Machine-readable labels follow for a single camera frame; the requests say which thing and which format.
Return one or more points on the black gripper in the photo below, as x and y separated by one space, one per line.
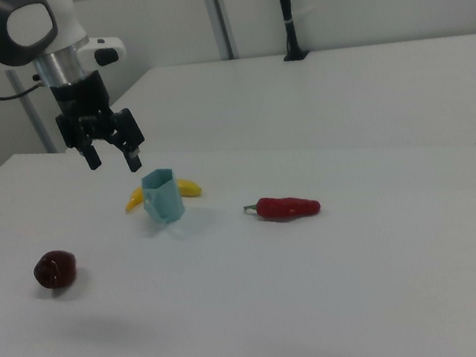
80 97

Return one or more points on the teal hexagonal mug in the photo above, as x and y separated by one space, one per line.
164 199

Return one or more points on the yellow banana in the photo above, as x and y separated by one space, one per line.
190 188

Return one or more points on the dark red apple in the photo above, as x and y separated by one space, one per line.
55 270

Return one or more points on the red chili pepper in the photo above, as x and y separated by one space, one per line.
285 207

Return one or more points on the black pole with base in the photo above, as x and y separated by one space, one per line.
285 8

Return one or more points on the grey metal frame post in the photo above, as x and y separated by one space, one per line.
215 10
30 111

